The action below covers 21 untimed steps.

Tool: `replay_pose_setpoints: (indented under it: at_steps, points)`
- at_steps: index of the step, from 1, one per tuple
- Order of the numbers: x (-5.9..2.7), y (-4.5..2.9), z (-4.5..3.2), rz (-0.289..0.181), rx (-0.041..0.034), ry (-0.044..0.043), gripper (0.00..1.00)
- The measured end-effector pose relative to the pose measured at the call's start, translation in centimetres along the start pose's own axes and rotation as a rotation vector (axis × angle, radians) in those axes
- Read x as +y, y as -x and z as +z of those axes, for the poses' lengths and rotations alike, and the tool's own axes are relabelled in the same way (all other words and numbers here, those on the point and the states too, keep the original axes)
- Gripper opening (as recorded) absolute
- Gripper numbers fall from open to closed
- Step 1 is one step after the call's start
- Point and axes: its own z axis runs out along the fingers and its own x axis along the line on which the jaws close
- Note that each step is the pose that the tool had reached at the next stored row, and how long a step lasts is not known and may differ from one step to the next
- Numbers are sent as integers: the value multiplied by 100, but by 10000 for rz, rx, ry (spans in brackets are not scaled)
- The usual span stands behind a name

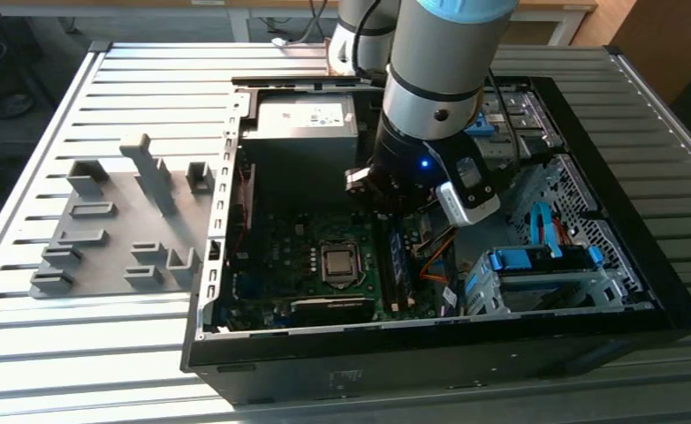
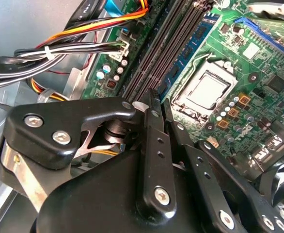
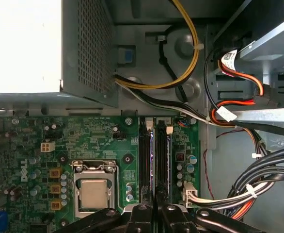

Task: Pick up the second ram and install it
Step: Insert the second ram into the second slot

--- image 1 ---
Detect grey power supply unit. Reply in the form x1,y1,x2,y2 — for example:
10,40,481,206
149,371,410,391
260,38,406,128
238,95,381,208

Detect blue RAM stick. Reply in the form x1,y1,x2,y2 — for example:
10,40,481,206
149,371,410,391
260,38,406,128
386,215,409,306

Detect black graphics card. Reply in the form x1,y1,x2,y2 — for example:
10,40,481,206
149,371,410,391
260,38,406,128
289,294,377,329

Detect hard disk in blue carrier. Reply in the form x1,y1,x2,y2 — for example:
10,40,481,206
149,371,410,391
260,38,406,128
489,246,604,274

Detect green motherboard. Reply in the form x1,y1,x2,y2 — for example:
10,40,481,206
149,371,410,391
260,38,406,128
226,201,441,331

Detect silver CPU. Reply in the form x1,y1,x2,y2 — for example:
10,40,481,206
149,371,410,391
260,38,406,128
324,249,357,276

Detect black CPU socket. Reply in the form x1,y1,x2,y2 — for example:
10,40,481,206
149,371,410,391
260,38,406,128
318,239,362,291

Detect silver drive cage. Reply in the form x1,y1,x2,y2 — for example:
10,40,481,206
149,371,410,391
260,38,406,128
462,87,564,189

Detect silver disk bay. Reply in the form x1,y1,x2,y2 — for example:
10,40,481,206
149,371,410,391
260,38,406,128
461,245,638,317

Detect wooden cabinet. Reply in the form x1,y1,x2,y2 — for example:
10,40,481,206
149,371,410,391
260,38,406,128
572,0,691,105

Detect grey plastic parts rack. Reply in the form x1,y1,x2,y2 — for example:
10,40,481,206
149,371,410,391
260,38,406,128
27,132,217,300

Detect black RAM slot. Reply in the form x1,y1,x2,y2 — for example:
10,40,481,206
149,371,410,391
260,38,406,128
377,214,390,313

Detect orange data wire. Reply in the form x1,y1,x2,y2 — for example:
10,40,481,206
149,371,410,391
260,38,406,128
418,233,458,284

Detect blue data wire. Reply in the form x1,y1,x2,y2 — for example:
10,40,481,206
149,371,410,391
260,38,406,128
529,201,564,260

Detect black PC case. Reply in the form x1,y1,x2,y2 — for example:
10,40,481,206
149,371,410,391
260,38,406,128
178,74,691,407

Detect black wheeled cart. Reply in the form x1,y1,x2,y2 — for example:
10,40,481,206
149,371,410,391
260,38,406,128
0,15,45,120

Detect blue plastic bracket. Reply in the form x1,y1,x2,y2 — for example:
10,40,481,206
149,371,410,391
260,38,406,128
465,112,494,138

